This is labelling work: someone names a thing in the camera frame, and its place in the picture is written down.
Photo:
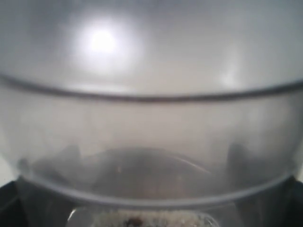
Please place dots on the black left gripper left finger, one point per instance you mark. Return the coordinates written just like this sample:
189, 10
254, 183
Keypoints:
23, 204

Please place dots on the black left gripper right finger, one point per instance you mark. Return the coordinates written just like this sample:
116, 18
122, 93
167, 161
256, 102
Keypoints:
278, 206

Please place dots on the clear plastic shaker bottle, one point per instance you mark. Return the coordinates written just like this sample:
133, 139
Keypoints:
151, 113

